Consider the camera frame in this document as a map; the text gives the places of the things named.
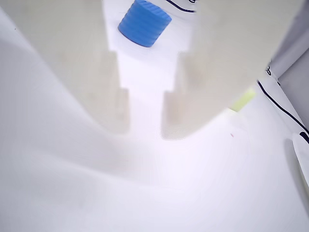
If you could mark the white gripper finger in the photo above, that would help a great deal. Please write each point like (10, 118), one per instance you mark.
(217, 60)
(72, 48)

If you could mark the blue ribbed cylinder block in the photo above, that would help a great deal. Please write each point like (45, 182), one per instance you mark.
(143, 25)

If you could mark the pale yellow rectangular block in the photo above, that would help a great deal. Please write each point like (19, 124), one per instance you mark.
(244, 99)

